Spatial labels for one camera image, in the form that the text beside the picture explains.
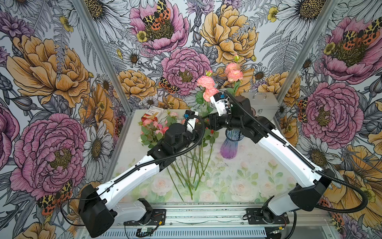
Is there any red white small box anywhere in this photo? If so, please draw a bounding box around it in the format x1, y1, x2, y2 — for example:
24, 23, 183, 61
141, 107, 164, 122

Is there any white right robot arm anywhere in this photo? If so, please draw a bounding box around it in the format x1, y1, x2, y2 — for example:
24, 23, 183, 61
209, 93, 331, 216

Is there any pink purple glass vase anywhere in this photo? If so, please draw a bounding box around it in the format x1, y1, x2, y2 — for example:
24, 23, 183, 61
220, 129, 244, 159

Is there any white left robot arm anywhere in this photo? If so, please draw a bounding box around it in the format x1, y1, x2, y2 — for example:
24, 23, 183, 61
78, 121, 206, 238

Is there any black corrugated right cable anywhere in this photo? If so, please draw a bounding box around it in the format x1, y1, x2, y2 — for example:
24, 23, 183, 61
223, 91, 369, 214

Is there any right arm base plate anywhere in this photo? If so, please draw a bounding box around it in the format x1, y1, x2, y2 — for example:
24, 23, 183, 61
242, 196, 289, 226

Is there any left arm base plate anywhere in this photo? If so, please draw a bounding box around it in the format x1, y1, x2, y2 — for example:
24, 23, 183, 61
123, 198, 167, 226

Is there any aluminium rail frame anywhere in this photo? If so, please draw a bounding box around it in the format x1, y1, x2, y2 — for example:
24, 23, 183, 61
100, 204, 341, 239

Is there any silver first aid case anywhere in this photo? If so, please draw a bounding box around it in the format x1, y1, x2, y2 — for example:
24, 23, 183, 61
241, 92, 279, 120

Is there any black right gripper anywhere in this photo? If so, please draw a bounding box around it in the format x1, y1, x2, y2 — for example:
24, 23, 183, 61
200, 112, 244, 130

